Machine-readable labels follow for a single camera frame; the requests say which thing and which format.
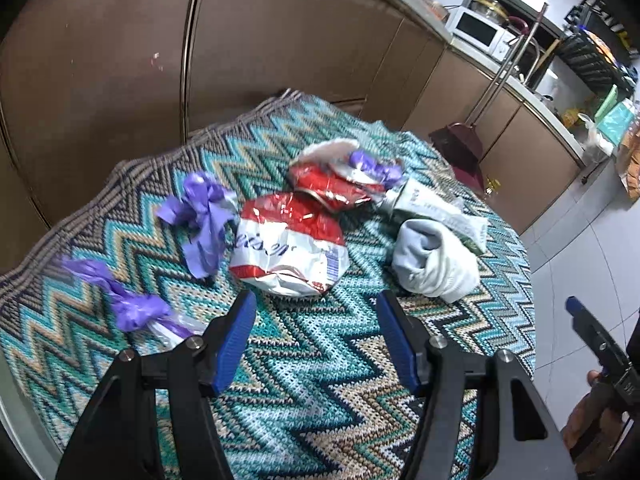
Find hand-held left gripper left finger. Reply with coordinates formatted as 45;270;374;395
55;289;258;480

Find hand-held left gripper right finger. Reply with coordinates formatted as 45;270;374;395
375;290;583;480

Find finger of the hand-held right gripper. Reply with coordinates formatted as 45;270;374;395
566;297;632;377

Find grey white sock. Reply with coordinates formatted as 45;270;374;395
391;216;482;304

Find red white snack bag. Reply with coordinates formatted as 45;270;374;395
229;191;351;297

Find purple plastic wrapper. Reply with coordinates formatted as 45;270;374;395
349;149;404;187
155;170;239;280
59;256;206;352

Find white squeezed tube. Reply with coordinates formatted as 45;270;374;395
376;176;492;255

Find red foil wrapper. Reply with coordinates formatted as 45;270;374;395
289;152;403;212

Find person's right hand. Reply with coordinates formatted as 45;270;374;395
560;369;632;461

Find zigzag knitted table cloth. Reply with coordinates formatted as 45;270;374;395
0;89;537;480

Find white plastic bag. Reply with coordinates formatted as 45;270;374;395
584;126;615;157

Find teal cutting board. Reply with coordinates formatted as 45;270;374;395
599;99;637;142

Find green cutting board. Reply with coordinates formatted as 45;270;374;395
594;84;620;117

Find white kitchen countertop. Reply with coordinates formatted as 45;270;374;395
382;0;617;162

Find black dish rack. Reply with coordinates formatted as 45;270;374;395
556;0;640;95

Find steel kitchen faucet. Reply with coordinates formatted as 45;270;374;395
499;34;545;82

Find brown kitchen base cabinets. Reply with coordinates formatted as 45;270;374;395
0;0;587;281

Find white microwave oven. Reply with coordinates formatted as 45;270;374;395
444;6;517;59

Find glass lidded pot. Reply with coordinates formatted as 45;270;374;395
471;0;505;24

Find maroon dustpan with steel handle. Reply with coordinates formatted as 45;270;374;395
428;1;550;187

